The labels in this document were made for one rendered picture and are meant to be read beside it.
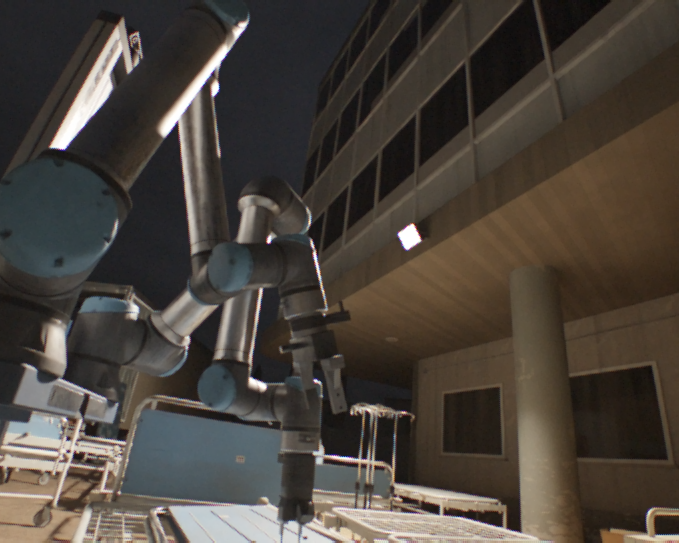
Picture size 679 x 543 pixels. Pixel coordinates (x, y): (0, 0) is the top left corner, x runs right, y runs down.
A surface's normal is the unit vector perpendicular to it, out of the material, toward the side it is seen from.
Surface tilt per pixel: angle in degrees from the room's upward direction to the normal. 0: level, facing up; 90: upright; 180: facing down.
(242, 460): 90
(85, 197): 95
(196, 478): 90
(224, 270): 114
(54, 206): 95
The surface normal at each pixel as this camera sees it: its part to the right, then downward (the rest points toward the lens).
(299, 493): 0.40, -0.18
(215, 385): -0.43, -0.33
